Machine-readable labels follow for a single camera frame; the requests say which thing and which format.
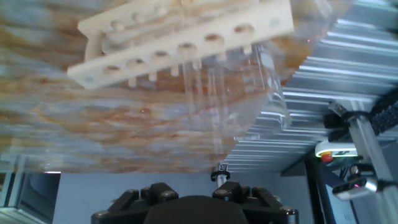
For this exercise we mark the clear glass beaker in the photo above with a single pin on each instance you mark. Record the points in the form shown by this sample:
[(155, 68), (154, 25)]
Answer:
[(267, 93)]

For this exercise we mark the orange marble pattern mat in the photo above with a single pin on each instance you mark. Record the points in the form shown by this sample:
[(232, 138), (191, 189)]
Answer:
[(77, 130)]

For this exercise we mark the emergency stop button box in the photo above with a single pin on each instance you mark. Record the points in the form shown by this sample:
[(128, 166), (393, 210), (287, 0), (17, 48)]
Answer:
[(335, 151)]

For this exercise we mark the clear glass test tube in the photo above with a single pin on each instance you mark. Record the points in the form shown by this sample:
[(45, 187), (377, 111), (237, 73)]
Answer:
[(192, 90)]

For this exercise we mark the black pendant with screen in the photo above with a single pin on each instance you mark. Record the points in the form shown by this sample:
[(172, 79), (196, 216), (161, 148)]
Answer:
[(317, 193)]

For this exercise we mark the black camera clamp mount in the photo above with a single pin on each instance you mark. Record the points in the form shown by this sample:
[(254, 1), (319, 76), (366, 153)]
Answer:
[(357, 169)]

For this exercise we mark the wooden test tube rack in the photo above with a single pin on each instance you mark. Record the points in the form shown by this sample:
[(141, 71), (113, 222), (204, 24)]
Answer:
[(186, 34)]

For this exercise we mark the grey depth camera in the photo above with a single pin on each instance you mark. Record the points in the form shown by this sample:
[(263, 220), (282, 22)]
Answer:
[(354, 188)]

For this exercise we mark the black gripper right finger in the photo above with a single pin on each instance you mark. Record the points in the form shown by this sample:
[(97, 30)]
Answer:
[(264, 208)]

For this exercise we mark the thin aluminium pole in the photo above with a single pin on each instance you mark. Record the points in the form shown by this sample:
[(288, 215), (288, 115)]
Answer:
[(220, 175)]

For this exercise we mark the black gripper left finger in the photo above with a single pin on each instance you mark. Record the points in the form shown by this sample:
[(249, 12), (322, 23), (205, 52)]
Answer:
[(133, 205)]

